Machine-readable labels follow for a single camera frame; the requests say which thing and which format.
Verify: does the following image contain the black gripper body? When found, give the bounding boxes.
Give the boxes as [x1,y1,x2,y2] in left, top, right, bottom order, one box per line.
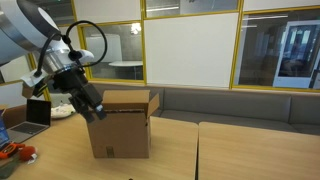
[53,68,97,107]

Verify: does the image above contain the brown cardboard box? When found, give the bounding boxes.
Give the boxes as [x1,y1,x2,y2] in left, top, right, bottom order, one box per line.
[87,90,160,158]

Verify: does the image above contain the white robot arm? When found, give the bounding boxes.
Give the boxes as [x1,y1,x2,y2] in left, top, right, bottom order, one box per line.
[0,0,106,123]

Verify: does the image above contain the blue box edge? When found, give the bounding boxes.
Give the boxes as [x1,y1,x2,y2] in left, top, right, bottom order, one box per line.
[0,115,10,147]

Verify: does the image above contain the white plate with items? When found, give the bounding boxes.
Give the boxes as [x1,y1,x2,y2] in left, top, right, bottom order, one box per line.
[51,104,76,119]

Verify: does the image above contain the grey open laptop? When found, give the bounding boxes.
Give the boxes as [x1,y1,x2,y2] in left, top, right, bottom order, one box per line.
[7,99,51,143]

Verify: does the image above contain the white round table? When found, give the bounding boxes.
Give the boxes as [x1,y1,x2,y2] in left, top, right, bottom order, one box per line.
[109,61,143,80]

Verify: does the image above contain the red fuzzy ball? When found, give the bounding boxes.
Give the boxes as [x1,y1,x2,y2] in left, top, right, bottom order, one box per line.
[19,146,37,162]

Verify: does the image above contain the orange tool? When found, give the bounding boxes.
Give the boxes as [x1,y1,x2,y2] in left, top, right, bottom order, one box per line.
[0,142,25,159]

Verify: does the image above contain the dark green pouch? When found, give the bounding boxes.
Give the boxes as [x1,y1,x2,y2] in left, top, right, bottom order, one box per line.
[0,156,19,179]

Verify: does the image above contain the grey bench sofa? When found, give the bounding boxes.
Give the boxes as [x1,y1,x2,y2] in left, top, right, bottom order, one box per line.
[89,82,320,136]

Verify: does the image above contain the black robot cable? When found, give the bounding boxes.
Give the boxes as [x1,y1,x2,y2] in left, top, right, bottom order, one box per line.
[33,20,108,78]

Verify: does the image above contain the white door frame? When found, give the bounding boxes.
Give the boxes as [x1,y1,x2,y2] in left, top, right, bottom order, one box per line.
[272,20,320,89]

